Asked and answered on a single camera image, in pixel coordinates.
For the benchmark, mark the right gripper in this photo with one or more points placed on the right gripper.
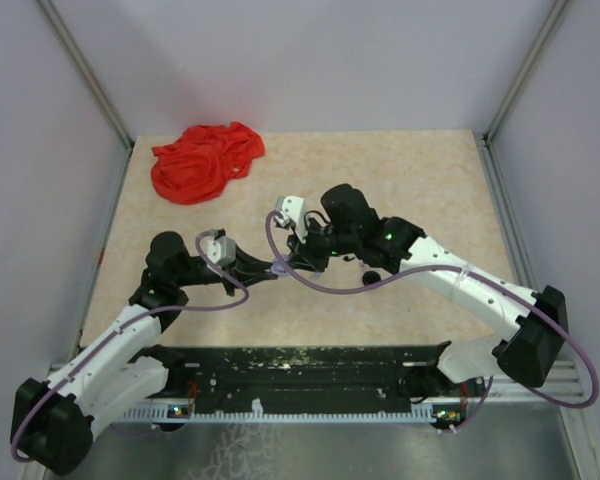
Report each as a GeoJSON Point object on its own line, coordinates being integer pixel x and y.
{"type": "Point", "coordinates": [303, 256]}

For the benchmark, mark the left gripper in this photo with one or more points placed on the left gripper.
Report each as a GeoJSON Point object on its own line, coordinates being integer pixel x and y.
{"type": "Point", "coordinates": [239, 271]}

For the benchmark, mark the purple earbud case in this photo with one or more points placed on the purple earbud case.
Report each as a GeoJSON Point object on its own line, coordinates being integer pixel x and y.
{"type": "Point", "coordinates": [278, 269]}

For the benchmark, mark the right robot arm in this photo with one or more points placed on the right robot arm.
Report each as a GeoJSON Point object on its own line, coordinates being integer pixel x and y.
{"type": "Point", "coordinates": [524, 344]}

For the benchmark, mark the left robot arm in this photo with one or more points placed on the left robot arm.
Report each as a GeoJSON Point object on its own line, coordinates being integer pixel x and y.
{"type": "Point", "coordinates": [56, 421]}

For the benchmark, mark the black earbud case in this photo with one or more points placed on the black earbud case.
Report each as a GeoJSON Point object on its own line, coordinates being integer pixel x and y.
{"type": "Point", "coordinates": [371, 277]}

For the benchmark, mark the red cloth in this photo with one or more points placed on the red cloth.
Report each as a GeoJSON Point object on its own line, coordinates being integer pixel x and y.
{"type": "Point", "coordinates": [197, 166]}

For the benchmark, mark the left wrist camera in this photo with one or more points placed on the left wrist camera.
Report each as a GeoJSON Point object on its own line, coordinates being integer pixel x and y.
{"type": "Point", "coordinates": [221, 251]}

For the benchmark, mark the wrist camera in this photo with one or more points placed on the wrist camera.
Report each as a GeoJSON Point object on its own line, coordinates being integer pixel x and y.
{"type": "Point", "coordinates": [221, 251]}
{"type": "Point", "coordinates": [291, 212]}

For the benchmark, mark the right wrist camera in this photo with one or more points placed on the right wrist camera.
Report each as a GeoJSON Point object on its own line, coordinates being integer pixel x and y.
{"type": "Point", "coordinates": [291, 212]}

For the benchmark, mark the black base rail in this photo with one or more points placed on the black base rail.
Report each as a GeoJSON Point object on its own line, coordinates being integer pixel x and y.
{"type": "Point", "coordinates": [308, 380]}

